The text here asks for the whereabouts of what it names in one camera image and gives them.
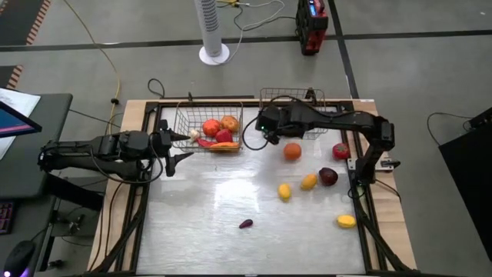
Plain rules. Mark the white tower fan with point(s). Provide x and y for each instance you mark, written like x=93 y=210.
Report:
x=210 y=23

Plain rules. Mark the white garlic bulb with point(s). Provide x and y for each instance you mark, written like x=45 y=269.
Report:
x=194 y=134

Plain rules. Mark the dark red round fruit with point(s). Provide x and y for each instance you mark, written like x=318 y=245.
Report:
x=328 y=176

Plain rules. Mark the small purple eggplant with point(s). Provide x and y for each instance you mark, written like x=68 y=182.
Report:
x=246 y=223

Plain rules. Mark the orange-red tomato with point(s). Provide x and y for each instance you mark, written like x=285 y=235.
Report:
x=211 y=127

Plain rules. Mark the black keyboard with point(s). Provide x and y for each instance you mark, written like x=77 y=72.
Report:
x=5 y=217

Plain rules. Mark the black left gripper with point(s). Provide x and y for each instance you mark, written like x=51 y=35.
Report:
x=161 y=144

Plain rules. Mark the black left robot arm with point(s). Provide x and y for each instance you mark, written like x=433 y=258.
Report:
x=77 y=152

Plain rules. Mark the red tomato with green stem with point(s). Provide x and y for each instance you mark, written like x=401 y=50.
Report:
x=341 y=151

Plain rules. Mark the computer monitor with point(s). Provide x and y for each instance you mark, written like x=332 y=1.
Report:
x=15 y=123

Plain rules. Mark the dark grey desk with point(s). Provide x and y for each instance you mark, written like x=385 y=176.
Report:
x=23 y=181

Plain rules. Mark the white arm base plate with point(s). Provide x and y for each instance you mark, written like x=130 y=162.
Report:
x=385 y=165

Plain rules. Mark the red and black battery box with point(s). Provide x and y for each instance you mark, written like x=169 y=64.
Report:
x=313 y=34

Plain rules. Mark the red chili pepper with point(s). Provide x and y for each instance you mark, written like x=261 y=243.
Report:
x=205 y=142

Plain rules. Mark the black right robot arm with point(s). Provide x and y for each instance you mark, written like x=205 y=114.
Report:
x=346 y=121

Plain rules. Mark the black computer mouse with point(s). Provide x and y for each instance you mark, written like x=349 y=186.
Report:
x=17 y=257

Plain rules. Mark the large black cabinet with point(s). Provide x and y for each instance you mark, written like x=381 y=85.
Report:
x=469 y=184

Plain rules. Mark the large hazard-striped floor mat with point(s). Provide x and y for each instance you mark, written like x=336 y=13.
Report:
x=19 y=19

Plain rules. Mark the yellow lemon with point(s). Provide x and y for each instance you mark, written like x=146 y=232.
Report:
x=284 y=192
x=346 y=221

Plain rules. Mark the flat yellow lemon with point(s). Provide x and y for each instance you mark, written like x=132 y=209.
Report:
x=346 y=221

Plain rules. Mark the round orange fruit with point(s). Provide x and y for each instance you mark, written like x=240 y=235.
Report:
x=292 y=151

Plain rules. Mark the black aluminium table frame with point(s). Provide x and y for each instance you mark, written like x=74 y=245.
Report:
x=250 y=103

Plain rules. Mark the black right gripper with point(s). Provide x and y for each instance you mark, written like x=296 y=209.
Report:
x=271 y=119

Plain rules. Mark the small hazard-striped floor mat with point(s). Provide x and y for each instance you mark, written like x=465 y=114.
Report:
x=5 y=75

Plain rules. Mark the wooden table board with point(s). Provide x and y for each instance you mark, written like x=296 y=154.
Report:
x=388 y=215

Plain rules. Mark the red bell pepper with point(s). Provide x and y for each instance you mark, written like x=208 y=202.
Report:
x=223 y=135

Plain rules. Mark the yellow-orange mango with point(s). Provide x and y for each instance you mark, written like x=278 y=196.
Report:
x=308 y=181

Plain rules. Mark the orange carrot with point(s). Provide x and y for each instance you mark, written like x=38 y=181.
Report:
x=225 y=145

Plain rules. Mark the black basket clamp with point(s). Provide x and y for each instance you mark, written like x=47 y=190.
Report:
x=190 y=96
x=310 y=93

